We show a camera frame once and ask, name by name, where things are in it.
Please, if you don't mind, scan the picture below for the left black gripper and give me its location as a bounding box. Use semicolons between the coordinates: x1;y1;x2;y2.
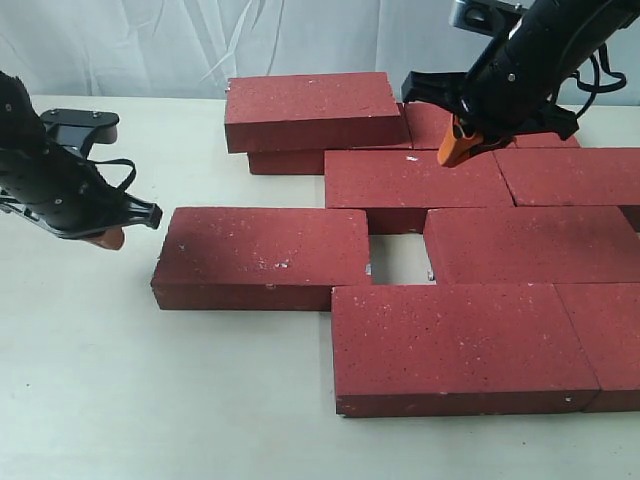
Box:
1;143;163;250

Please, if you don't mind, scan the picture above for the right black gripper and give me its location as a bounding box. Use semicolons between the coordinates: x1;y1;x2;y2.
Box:
401;1;628;168

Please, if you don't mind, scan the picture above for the red brick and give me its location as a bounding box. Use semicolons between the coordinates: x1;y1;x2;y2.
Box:
151;207;372;312
324;150;514;235
494;148;639;207
224;72;406;153

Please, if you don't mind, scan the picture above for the red brick top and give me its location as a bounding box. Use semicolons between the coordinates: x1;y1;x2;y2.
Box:
224;72;406;153

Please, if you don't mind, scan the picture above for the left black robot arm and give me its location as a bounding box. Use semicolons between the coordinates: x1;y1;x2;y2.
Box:
1;74;163;250

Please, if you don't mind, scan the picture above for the back right base brick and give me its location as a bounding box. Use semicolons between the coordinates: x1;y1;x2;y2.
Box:
404;102;581;150

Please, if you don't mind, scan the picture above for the hidden centre base brick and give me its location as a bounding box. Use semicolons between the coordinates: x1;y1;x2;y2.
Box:
423;206;639;284

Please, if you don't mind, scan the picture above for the back left base brick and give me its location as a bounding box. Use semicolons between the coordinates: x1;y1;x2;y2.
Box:
247;150;324;175

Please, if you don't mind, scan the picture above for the front left base brick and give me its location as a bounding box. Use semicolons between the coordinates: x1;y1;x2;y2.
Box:
331;284;600;418

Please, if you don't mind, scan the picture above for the front right base brick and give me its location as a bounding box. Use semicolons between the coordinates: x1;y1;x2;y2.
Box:
556;283;639;413

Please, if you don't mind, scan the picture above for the pale blue backdrop cloth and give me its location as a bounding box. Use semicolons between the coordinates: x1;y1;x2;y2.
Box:
0;0;640;106

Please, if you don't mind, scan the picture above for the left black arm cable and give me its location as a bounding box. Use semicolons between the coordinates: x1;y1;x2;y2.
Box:
82;158;137;194

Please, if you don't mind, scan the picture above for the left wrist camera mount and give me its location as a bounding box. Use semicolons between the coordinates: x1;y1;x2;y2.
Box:
40;108;120;158

